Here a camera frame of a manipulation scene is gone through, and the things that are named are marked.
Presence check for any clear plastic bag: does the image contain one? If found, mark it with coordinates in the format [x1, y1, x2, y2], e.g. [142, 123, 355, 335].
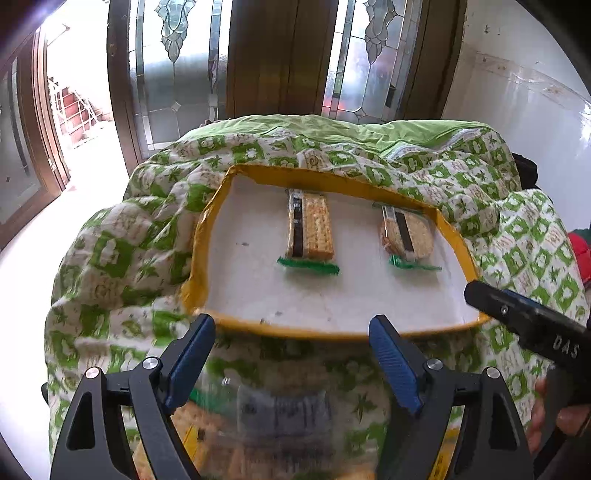
[178, 364, 459, 480]

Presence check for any dark object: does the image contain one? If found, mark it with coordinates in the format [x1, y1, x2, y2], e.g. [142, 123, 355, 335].
[512, 154, 542, 191]

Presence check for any person's right hand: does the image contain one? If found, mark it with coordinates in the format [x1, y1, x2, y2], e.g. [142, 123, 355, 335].
[527, 377, 591, 457]

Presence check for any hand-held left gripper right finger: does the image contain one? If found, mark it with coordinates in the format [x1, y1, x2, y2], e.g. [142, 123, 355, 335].
[368, 315, 536, 480]

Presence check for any wooden door post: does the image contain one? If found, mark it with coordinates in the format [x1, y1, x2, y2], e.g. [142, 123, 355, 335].
[226, 0, 340, 120]

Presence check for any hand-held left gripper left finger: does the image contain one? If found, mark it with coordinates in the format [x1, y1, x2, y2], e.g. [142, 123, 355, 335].
[50, 314, 217, 480]

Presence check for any rectangular cracker packet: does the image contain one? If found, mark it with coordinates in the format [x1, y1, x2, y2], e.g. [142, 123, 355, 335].
[276, 187, 341, 278]

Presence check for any green white printed blanket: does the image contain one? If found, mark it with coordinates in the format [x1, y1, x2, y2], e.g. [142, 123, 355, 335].
[44, 113, 591, 480]

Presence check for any red outdoor staircase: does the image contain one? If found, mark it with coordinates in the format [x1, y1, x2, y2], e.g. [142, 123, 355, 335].
[50, 78, 114, 149]

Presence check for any wooden door patterned glass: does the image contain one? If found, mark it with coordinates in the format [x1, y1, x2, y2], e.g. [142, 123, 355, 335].
[323, 0, 465, 124]
[107, 0, 232, 163]

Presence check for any red cloth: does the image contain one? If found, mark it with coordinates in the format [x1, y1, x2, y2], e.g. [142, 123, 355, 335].
[567, 233, 591, 289]

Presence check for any yellow-rimmed white tray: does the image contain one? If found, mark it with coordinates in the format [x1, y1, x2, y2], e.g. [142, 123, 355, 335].
[180, 164, 492, 344]

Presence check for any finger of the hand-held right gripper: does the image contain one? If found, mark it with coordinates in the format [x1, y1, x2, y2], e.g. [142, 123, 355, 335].
[464, 281, 591, 361]
[499, 288, 583, 329]

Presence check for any open wooden glass door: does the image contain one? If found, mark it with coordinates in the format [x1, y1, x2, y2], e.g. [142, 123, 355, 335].
[0, 28, 71, 250]

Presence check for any round cracker packet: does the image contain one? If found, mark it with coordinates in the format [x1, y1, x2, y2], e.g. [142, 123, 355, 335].
[373, 200, 443, 273]

